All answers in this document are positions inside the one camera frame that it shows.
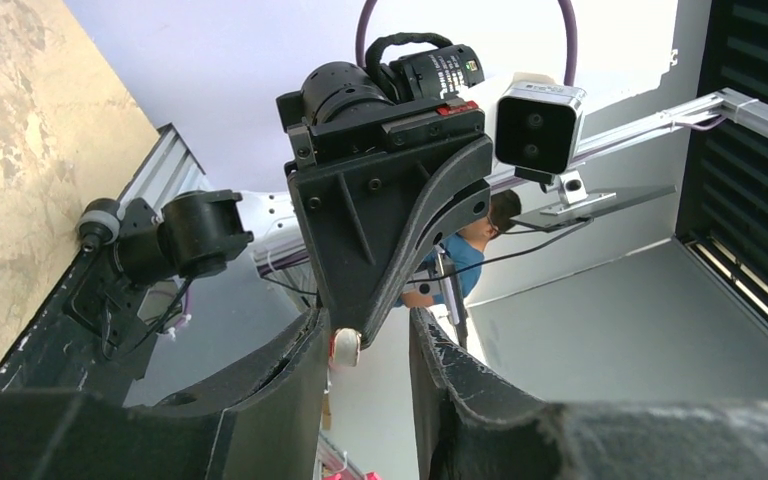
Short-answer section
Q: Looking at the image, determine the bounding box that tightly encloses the black window louvre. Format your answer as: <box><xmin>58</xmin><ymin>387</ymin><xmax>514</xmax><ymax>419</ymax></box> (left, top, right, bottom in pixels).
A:
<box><xmin>676</xmin><ymin>1</ymin><xmax>768</xmax><ymax>325</ymax></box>

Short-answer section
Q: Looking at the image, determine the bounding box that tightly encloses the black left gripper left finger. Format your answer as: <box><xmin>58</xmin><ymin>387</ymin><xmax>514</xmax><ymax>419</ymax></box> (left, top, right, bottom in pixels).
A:
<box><xmin>0</xmin><ymin>309</ymin><xmax>329</xmax><ymax>479</ymax></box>

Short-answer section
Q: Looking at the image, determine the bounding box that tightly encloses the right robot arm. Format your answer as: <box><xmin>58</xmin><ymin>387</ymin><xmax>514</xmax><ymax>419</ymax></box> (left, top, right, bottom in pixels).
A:
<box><xmin>276</xmin><ymin>33</ymin><xmax>493</xmax><ymax>347</ymax></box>

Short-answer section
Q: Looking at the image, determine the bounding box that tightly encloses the pearl stud earring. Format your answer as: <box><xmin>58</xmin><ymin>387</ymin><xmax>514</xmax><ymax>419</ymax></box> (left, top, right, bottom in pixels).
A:
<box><xmin>329</xmin><ymin>328</ymin><xmax>362</xmax><ymax>367</ymax></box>

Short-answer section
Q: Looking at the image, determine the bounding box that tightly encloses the aluminium frame rail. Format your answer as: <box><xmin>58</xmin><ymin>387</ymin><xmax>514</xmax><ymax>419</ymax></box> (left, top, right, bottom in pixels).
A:
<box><xmin>115</xmin><ymin>87</ymin><xmax>768</xmax><ymax>333</ymax></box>

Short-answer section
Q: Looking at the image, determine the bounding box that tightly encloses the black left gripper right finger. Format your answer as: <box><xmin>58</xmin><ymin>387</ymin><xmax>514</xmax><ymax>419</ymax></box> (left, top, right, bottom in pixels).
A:
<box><xmin>409</xmin><ymin>309</ymin><xmax>768</xmax><ymax>479</ymax></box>

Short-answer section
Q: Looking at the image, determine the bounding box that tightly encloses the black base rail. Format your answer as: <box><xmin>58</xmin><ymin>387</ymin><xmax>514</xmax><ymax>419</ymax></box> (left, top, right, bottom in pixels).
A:
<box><xmin>0</xmin><ymin>247</ymin><xmax>191</xmax><ymax>406</ymax></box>

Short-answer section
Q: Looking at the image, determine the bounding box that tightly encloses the person in blue shirt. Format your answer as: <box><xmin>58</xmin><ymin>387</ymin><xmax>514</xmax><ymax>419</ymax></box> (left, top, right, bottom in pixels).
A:
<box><xmin>397</xmin><ymin>190</ymin><xmax>523</xmax><ymax>310</ymax></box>

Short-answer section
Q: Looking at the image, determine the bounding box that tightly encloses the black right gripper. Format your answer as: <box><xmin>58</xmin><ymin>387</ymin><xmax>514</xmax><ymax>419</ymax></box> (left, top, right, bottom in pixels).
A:
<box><xmin>276</xmin><ymin>99</ymin><xmax>492</xmax><ymax>348</ymax></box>

